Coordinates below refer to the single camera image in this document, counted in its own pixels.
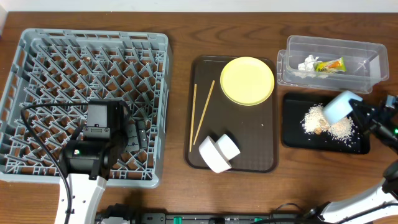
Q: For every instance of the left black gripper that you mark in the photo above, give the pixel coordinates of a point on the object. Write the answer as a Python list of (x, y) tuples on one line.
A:
[(137, 135)]

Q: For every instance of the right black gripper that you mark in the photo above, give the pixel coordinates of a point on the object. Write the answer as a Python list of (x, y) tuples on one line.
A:
[(379, 118)]

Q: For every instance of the light blue bowl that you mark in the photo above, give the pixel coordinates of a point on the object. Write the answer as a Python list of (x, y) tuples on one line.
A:
[(339, 107)]

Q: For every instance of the rice food scraps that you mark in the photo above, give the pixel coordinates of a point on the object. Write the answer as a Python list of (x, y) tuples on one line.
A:
[(314, 122)]

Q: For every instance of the green orange snack wrapper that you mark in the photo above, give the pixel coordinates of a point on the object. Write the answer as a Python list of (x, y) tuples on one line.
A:
[(333, 66)]

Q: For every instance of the white tissue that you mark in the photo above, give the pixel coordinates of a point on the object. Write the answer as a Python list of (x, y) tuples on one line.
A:
[(309, 64)]

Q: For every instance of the pink bowl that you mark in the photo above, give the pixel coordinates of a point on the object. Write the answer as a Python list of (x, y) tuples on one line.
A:
[(212, 157)]

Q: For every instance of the white cup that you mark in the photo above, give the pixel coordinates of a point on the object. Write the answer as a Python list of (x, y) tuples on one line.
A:
[(227, 147)]

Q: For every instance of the yellow round plate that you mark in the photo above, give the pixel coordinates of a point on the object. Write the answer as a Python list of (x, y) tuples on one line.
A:
[(247, 81)]

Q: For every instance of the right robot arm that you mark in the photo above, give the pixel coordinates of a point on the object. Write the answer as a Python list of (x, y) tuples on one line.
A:
[(381, 200)]

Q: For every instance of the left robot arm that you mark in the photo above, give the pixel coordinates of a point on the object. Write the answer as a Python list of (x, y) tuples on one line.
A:
[(89, 155)]

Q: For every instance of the black rectangular tray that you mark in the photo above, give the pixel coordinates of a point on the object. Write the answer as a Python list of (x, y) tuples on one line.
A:
[(294, 108)]

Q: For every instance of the clear plastic bin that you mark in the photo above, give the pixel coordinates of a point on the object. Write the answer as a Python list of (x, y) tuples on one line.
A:
[(366, 64)]

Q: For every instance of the dark brown serving tray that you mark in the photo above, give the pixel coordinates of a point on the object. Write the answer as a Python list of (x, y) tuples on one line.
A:
[(254, 129)]

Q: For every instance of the left wooden chopstick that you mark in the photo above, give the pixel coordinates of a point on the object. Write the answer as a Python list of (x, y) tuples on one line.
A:
[(193, 116)]

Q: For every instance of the wooden chopstick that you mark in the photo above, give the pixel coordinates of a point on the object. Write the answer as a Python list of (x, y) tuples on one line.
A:
[(193, 116), (204, 111)]

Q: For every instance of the right wooden chopstick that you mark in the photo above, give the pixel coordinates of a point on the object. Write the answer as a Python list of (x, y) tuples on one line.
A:
[(204, 111)]

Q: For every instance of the grey plastic dish rack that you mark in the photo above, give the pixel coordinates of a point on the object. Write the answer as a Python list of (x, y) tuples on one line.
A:
[(54, 74)]

